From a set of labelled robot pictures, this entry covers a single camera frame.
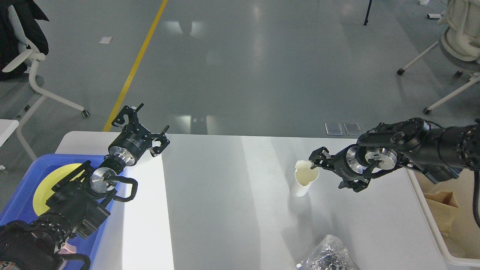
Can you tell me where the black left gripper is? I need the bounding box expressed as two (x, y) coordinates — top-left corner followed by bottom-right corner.
(108, 103), (170, 166)

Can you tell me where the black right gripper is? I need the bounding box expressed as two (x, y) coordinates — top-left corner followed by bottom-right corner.
(308, 145), (371, 193)

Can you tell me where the white paper cup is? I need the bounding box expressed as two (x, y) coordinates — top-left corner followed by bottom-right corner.
(290, 160), (320, 198)

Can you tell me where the brown paper bag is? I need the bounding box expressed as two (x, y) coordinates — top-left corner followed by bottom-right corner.
(423, 190), (459, 235)

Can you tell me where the yellow plastic plate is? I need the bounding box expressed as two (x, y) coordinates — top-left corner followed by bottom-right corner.
(32, 163), (81, 216)

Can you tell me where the pink mug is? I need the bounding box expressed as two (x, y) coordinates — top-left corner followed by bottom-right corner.
(58, 243), (77, 254)

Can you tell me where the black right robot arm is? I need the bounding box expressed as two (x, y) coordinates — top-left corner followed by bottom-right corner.
(309, 118), (480, 224)

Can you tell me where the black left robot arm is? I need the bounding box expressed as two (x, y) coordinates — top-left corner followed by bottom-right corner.
(0, 103), (170, 270)

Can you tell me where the crumpled foil front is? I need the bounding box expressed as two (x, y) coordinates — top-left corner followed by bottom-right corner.
(295, 234), (360, 270)

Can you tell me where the white plastic bin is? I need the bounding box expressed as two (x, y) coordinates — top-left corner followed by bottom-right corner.
(394, 135), (480, 267)

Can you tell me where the chair leg with caster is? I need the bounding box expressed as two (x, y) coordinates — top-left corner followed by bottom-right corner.
(0, 4), (90, 162)

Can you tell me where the white side table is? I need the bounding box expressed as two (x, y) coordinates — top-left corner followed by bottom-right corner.
(0, 118), (19, 146)

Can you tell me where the blue plastic tray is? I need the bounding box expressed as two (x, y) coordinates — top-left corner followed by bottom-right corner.
(0, 154), (107, 270)

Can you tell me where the black tripod leg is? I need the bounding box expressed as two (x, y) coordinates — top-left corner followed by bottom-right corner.
(363, 0), (373, 26)

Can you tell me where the white office chair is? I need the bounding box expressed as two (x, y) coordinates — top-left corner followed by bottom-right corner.
(397, 0), (480, 115)

